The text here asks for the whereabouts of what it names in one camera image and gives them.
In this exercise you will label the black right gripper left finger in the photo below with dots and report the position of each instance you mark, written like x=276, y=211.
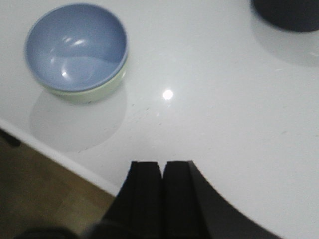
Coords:
x=136, y=212

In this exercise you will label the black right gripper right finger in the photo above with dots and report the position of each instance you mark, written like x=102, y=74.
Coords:
x=193, y=209

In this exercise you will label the green plastic bowl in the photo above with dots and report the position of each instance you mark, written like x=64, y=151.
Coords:
x=99, y=90

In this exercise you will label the blue plastic bowl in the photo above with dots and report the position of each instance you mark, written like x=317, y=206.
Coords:
x=76, y=47

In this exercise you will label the dark blue saucepan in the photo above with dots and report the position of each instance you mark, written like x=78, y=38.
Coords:
x=291, y=15

